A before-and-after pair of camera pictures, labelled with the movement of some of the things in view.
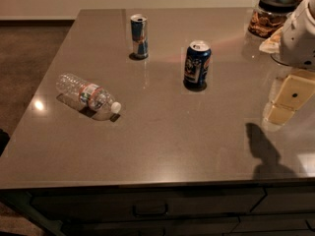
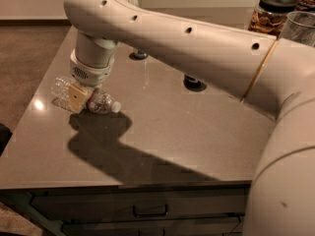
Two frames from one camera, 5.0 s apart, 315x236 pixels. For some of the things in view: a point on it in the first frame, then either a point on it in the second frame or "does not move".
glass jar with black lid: (271, 13) does not move
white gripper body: (299, 38) → (89, 72)
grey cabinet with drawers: (282, 208) does not move
